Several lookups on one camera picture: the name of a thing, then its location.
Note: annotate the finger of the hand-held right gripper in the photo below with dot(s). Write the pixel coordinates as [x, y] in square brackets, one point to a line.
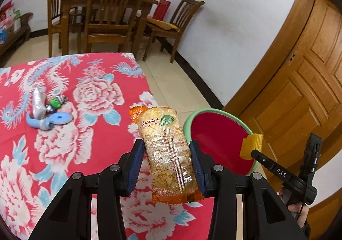
[261, 158]

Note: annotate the pile of cardboard boxes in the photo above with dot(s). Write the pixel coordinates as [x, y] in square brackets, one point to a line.
[8, 21]

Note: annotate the light blue roller tool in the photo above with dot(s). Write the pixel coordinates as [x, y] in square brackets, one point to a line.
[60, 118]

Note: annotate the wooden panel door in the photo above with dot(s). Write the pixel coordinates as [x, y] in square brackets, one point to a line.
[307, 82]

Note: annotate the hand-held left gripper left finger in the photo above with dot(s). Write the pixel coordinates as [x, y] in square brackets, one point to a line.
[135, 168]

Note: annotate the yellow seat cushion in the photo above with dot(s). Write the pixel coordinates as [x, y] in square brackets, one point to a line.
[163, 25]

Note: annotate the red floral tablecloth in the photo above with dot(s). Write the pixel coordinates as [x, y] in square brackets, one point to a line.
[80, 136]

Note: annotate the wooden chair with cushion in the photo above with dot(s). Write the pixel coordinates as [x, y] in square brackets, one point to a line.
[184, 13]

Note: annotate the tall wooden dining chair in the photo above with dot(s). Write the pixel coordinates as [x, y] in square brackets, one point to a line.
[112, 10]

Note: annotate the orange-ended clear snack packet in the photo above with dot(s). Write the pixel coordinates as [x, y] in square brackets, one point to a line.
[165, 149]

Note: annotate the red basin with green rim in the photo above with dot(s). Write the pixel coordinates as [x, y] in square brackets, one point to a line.
[216, 138]

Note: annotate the small yellow foam net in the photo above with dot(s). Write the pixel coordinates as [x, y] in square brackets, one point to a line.
[251, 144]

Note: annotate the red paper bag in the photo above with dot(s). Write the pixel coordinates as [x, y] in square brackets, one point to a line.
[161, 9]

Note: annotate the small green toy figure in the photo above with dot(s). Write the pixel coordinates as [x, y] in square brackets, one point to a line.
[56, 102]

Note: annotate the person's right hand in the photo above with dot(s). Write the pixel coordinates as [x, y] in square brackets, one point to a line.
[298, 212]

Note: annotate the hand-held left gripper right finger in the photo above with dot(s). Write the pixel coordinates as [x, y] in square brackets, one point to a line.
[197, 170]

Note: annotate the silver squeezed tube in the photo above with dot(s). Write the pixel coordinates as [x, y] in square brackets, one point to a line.
[39, 102]

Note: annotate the dark wooden bench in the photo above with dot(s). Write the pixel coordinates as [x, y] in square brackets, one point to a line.
[18, 31]

